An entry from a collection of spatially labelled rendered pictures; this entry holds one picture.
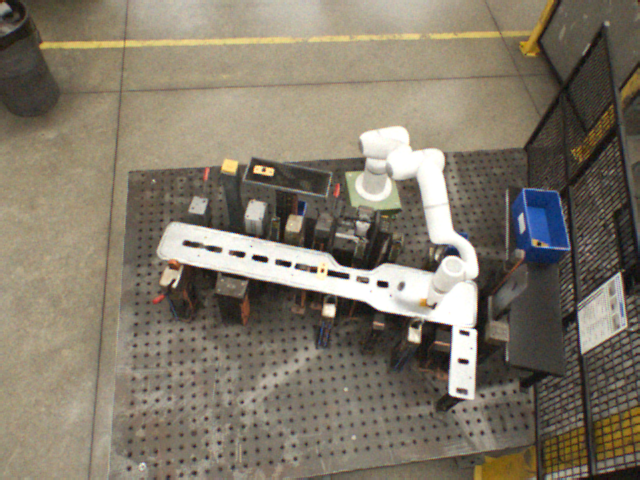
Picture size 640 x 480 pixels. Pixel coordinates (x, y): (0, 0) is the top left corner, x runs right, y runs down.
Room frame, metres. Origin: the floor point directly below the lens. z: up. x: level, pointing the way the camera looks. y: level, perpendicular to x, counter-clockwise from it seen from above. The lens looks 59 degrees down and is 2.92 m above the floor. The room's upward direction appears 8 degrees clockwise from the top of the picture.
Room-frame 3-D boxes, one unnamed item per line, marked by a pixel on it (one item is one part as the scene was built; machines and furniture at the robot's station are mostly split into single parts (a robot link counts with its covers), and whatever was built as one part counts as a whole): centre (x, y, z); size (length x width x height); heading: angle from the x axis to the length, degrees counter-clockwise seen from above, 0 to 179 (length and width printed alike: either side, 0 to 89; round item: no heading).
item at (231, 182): (1.37, 0.44, 0.92); 0.08 x 0.08 x 0.44; 86
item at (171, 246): (1.00, -0.01, 1.00); 1.38 x 0.22 x 0.02; 86
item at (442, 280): (0.92, -0.50, 1.28); 0.09 x 0.08 x 0.13; 114
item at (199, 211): (1.21, 0.55, 0.88); 0.11 x 0.10 x 0.36; 176
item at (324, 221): (1.20, -0.01, 0.89); 0.13 x 0.11 x 0.38; 176
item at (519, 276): (0.94, -0.76, 1.17); 0.12 x 0.01 x 0.34; 176
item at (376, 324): (0.81, -0.29, 0.84); 0.11 x 0.08 x 0.29; 176
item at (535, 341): (1.14, -0.94, 1.02); 0.90 x 0.22 x 0.03; 176
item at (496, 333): (0.82, -0.76, 0.88); 0.08 x 0.08 x 0.36; 86
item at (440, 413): (0.58, -0.62, 0.84); 0.11 x 0.06 x 0.29; 176
